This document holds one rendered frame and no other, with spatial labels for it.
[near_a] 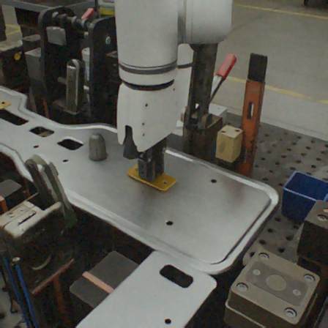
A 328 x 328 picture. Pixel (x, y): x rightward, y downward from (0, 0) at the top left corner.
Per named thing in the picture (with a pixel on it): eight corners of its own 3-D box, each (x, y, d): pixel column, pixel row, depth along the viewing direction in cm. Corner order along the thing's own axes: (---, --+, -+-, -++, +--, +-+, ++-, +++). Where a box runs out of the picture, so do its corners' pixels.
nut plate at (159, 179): (125, 173, 69) (124, 168, 68) (139, 163, 71) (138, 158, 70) (164, 191, 65) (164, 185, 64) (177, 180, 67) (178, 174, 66)
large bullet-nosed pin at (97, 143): (87, 164, 75) (83, 133, 71) (99, 157, 77) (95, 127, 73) (99, 169, 73) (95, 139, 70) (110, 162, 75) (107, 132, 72)
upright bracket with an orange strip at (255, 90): (223, 266, 91) (249, 53, 63) (226, 263, 91) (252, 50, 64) (234, 273, 89) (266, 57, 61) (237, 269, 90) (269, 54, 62)
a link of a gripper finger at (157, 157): (157, 128, 67) (158, 161, 71) (146, 135, 65) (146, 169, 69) (173, 133, 66) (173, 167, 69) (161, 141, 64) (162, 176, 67)
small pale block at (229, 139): (204, 273, 89) (216, 132, 69) (212, 263, 91) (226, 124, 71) (218, 280, 87) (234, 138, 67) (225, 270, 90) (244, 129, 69)
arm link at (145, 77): (145, 44, 61) (146, 62, 63) (105, 60, 55) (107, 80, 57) (190, 54, 57) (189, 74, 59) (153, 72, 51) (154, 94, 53)
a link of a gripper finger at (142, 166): (139, 140, 64) (140, 173, 68) (126, 148, 62) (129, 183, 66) (154, 146, 62) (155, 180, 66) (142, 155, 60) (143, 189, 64)
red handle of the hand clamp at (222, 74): (183, 113, 74) (222, 50, 78) (187, 120, 76) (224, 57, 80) (203, 120, 72) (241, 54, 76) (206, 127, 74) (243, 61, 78)
